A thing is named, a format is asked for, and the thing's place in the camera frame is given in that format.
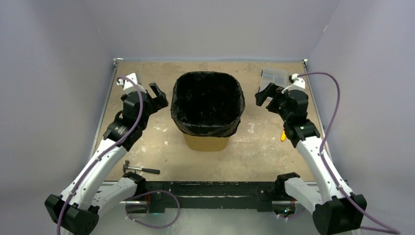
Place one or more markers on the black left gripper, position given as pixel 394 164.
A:
pixel 158 102

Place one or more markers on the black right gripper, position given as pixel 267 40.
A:
pixel 275 92

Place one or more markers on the black plastic trash bag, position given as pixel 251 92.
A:
pixel 207 104

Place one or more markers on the yellow plastic trash bin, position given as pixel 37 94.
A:
pixel 206 144

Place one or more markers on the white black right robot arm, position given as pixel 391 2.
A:
pixel 335 208

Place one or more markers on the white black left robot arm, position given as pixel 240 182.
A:
pixel 78 208

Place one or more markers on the clear plastic screw box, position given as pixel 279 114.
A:
pixel 271 75

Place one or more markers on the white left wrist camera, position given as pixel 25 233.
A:
pixel 129 84

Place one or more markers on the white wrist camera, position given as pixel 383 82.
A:
pixel 129 84
pixel 297 83

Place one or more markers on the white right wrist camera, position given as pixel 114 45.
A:
pixel 297 83

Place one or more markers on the yellow handled screwdriver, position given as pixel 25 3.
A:
pixel 283 136

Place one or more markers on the black handled hammer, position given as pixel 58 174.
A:
pixel 127 166

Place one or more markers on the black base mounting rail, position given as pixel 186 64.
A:
pixel 259 196

